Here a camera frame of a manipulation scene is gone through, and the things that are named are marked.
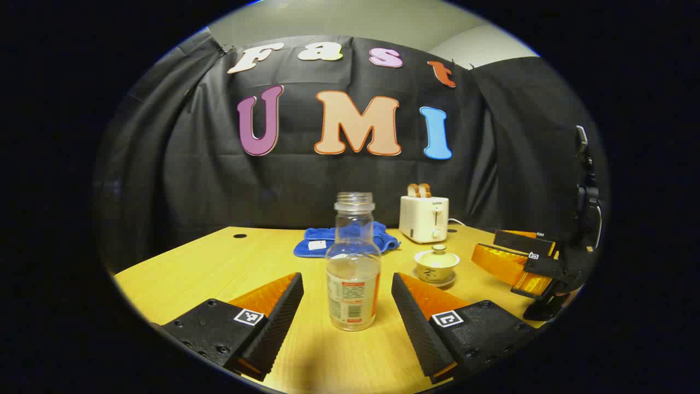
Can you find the cream ceramic saucer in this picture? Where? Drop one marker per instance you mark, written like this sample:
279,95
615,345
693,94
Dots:
445,284

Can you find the blue towel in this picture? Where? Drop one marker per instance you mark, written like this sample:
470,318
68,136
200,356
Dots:
314,246

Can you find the toasted bread slice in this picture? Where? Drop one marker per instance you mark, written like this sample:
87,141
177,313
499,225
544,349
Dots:
413,191
425,190

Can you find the clear plastic water bottle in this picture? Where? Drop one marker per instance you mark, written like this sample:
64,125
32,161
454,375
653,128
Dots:
353,257

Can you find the white toaster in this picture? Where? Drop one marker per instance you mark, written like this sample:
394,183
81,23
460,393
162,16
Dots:
421,219

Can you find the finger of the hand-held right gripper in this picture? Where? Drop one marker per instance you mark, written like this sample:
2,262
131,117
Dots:
522,243
500,262

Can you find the cream ceramic teacup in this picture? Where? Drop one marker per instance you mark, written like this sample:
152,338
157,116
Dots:
436,274

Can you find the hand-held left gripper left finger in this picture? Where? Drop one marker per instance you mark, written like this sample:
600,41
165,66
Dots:
279,323

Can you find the black backdrop cloth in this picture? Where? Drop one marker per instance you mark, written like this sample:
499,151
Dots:
219,180

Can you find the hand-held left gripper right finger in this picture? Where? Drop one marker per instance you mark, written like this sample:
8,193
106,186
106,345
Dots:
415,328

